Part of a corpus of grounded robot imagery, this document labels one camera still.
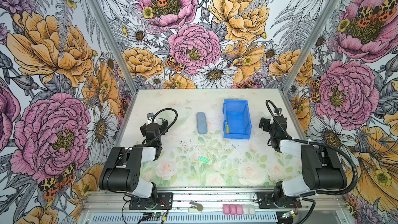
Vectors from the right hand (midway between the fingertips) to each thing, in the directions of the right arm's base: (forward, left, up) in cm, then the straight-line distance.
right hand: (269, 123), depth 95 cm
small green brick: (-20, +38, -5) cm, 43 cm away
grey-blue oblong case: (+4, +41, -4) cm, 41 cm away
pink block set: (-42, +28, -5) cm, 51 cm away
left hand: (0, +69, +1) cm, 69 cm away
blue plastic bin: (+11, +17, -6) cm, 21 cm away
